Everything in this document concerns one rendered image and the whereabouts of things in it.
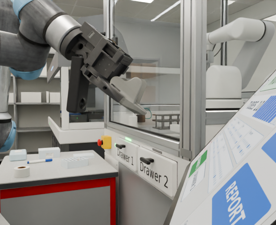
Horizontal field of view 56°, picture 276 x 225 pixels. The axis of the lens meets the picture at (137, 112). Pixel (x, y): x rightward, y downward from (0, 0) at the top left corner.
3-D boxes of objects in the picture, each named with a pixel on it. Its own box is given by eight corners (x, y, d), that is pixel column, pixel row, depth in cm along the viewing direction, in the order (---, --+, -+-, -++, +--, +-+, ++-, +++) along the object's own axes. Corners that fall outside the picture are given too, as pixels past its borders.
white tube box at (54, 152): (39, 159, 160) (38, 150, 160) (38, 156, 168) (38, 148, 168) (60, 157, 165) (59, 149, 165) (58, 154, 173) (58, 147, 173)
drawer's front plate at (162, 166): (171, 197, 81) (172, 162, 80) (138, 173, 108) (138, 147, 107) (177, 197, 81) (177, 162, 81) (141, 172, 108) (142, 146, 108)
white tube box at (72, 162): (67, 168, 137) (67, 161, 137) (60, 165, 143) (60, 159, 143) (88, 165, 145) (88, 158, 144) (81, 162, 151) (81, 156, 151)
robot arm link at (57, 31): (39, 41, 52) (61, 48, 60) (54, 55, 51) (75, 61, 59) (59, 9, 51) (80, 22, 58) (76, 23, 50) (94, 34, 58)
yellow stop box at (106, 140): (102, 149, 149) (102, 137, 149) (100, 147, 156) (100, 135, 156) (111, 148, 151) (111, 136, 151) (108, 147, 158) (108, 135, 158)
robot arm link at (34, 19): (34, 19, 63) (44, -15, 58) (65, 47, 61) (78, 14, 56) (5, 19, 56) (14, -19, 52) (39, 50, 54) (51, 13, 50)
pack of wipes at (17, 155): (26, 160, 157) (26, 152, 157) (9, 161, 153) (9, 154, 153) (26, 155, 171) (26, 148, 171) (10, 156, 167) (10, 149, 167)
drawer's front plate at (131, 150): (135, 172, 110) (135, 146, 109) (116, 157, 137) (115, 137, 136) (139, 171, 111) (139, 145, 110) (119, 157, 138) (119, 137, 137)
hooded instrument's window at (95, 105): (60, 129, 191) (59, 68, 189) (48, 116, 357) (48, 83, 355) (192, 124, 233) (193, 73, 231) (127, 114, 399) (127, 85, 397)
